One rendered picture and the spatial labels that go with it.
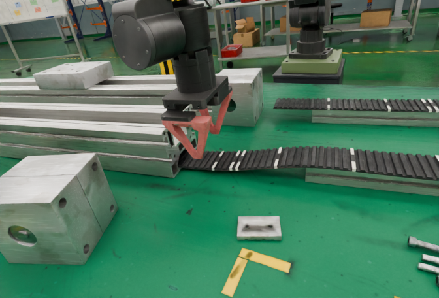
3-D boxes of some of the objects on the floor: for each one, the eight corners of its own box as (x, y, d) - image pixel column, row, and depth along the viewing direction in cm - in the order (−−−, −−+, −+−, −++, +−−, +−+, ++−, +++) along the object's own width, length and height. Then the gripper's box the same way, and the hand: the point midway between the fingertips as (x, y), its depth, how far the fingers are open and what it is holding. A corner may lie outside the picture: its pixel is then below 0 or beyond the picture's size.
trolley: (292, 63, 378) (292, -18, 331) (291, 75, 332) (292, -18, 285) (221, 67, 406) (212, -7, 358) (211, 79, 359) (200, -5, 312)
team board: (13, 77, 540) (-43, -37, 448) (31, 70, 583) (-17, -35, 492) (81, 70, 517) (36, -51, 426) (95, 63, 561) (57, -48, 470)
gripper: (195, 57, 30) (213, 169, 38) (228, 37, 40) (237, 129, 48) (144, 60, 33) (170, 165, 40) (187, 40, 43) (202, 127, 50)
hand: (206, 140), depth 43 cm, fingers open, 8 cm apart
